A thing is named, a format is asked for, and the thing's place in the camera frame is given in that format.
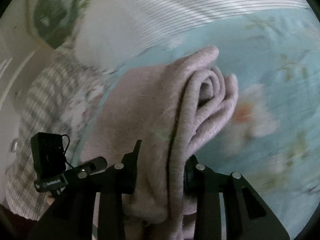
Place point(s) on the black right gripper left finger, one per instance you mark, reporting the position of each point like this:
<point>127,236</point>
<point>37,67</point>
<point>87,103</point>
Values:
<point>121,179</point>

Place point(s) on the teal floral bed sheet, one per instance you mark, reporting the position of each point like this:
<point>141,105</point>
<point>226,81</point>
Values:
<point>274,140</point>

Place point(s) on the mauve knit garment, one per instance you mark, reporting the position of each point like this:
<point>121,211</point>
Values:
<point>174,110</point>

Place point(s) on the left hand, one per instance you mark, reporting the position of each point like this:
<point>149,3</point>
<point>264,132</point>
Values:
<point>50,198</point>

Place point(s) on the white striped blanket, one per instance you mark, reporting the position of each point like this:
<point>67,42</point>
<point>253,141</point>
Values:
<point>114,31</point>

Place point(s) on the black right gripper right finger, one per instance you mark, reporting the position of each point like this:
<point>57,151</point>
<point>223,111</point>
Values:
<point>216,195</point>

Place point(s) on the green floral pillow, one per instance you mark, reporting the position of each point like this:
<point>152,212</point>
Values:
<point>53,21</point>

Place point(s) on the grey plaid cloth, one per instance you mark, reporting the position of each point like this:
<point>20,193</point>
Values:
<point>60,106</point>

